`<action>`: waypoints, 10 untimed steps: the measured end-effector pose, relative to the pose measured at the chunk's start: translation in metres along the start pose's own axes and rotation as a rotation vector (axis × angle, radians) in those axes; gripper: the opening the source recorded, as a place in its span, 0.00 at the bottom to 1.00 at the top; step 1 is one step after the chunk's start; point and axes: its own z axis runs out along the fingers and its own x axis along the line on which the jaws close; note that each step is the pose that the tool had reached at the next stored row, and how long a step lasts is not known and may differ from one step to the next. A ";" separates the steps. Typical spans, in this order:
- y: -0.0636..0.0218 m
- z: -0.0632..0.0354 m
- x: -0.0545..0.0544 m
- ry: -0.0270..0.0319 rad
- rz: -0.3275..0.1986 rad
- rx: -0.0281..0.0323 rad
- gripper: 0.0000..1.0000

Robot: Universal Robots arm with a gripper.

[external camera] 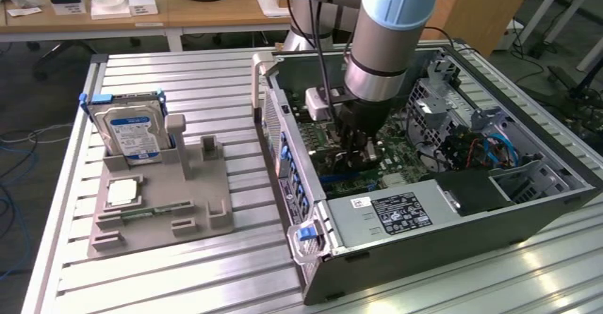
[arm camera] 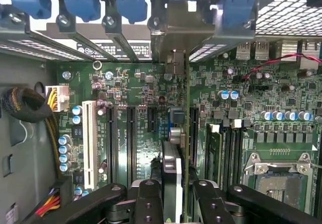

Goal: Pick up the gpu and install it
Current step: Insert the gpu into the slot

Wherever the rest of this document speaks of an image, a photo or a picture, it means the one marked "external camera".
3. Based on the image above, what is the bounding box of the hard disk in blue caddy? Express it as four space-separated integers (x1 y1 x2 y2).
79 89 170 167

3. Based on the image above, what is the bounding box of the blue floor cable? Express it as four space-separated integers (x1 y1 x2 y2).
0 137 41 284

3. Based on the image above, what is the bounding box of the metal disk bay cage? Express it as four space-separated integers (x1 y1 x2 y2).
406 76 474 153

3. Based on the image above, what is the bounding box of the wooden cabinet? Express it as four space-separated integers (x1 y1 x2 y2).
423 0 541 56

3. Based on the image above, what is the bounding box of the black floor stand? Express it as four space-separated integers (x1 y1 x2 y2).
548 45 603 132

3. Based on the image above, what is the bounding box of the green motherboard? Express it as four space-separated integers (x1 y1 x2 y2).
286 90 438 201

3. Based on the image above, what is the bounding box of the white box with tape roll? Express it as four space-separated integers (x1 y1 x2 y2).
90 0 134 20

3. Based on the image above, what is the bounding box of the plain white box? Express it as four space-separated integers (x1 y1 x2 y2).
127 0 159 17

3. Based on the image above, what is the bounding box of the stack of white papers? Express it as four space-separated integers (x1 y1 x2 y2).
255 0 294 19

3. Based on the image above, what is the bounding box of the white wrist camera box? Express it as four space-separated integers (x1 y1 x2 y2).
305 87 338 122

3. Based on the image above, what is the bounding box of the white paper label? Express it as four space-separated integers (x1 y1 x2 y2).
6 6 43 18

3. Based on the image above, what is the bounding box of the white desk frame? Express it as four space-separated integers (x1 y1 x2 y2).
513 0 603 72

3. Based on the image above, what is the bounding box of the grey parts rack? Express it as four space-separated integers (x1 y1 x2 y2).
87 112 237 259

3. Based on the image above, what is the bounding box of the green RAM stick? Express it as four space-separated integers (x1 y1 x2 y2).
119 202 195 222

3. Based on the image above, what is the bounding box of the red wire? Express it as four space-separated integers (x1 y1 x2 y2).
465 133 480 167

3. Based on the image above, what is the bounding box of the blue wire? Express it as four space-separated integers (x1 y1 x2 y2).
484 131 521 167

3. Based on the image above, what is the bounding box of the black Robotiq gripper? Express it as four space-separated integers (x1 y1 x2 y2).
335 97 394 146

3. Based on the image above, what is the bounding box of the black cable behind case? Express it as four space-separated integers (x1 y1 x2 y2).
422 26 461 47

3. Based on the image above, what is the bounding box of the wooden desk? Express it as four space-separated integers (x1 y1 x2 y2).
0 0 426 44

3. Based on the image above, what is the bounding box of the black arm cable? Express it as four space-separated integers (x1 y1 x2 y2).
301 0 339 125

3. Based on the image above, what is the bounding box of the grey power supply unit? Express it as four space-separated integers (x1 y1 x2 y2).
325 179 468 250

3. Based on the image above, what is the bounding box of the silver CPU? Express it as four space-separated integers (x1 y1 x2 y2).
107 179 142 206

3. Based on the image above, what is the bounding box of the dark grey open PC case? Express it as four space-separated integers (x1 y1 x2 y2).
253 38 603 306

